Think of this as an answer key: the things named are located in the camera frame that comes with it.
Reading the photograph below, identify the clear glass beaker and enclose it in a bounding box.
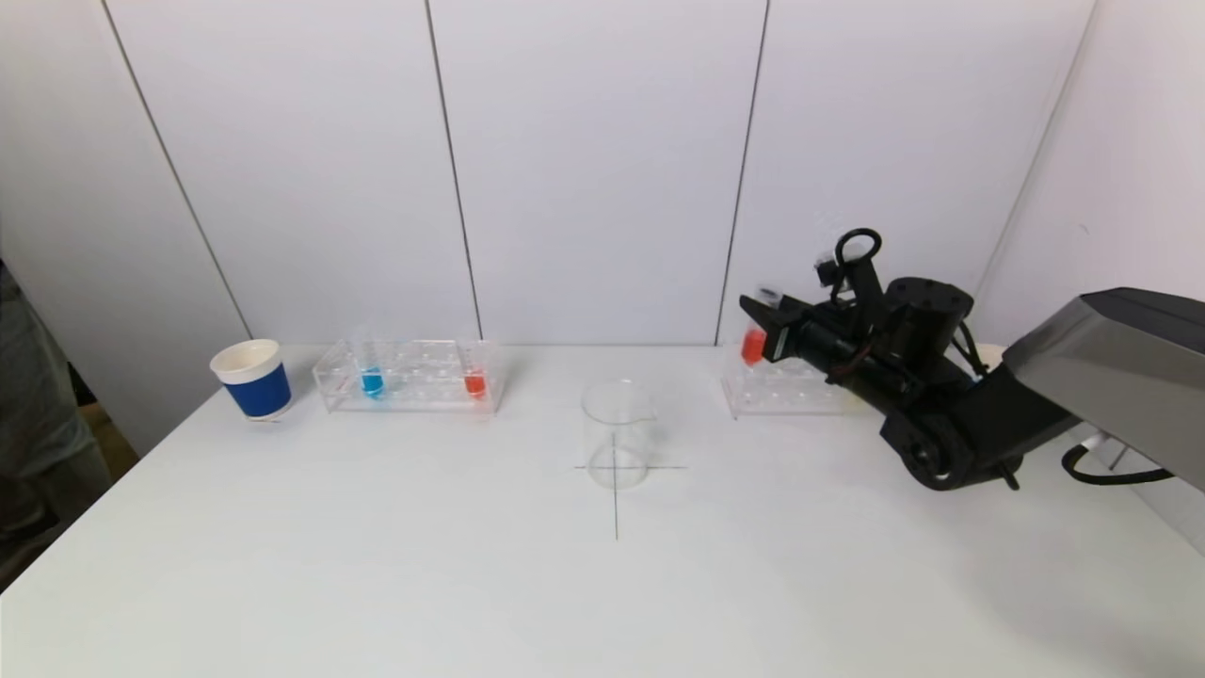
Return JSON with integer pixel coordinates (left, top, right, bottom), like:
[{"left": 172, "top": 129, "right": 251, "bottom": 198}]
[{"left": 581, "top": 379, "right": 657, "bottom": 491}]

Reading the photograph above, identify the test tube with blue pigment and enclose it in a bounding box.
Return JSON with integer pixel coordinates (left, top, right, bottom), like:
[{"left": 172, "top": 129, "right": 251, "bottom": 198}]
[{"left": 355, "top": 330, "right": 388, "bottom": 400}]

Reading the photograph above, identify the black looped camera cable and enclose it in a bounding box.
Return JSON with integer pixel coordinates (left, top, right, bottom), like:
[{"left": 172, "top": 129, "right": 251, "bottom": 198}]
[{"left": 833, "top": 229, "right": 884, "bottom": 283}]

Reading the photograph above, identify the clear graduated plastic test tube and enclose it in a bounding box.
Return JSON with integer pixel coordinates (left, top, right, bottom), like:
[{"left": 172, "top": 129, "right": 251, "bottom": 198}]
[{"left": 740, "top": 282, "right": 784, "bottom": 368}]

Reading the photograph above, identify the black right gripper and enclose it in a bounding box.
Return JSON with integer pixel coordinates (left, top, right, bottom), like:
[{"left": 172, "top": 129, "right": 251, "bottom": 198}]
[{"left": 739, "top": 294, "right": 860, "bottom": 378}]

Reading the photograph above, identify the clear acrylic test tube rack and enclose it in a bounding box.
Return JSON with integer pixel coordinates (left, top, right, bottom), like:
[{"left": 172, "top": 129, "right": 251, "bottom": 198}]
[
  {"left": 314, "top": 340, "right": 505, "bottom": 416},
  {"left": 720, "top": 344, "right": 881, "bottom": 419}
]

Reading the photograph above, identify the person in grey trousers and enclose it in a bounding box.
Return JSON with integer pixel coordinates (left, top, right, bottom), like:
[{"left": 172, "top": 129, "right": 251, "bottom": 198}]
[{"left": 0, "top": 259, "right": 114, "bottom": 566}]

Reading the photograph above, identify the test tube with red pigment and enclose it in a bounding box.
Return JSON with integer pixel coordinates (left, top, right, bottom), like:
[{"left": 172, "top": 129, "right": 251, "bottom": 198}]
[{"left": 460, "top": 331, "right": 490, "bottom": 402}]

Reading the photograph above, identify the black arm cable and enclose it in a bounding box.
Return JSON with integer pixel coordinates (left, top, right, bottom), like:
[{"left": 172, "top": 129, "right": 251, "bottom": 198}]
[{"left": 1062, "top": 435, "right": 1178, "bottom": 487}]

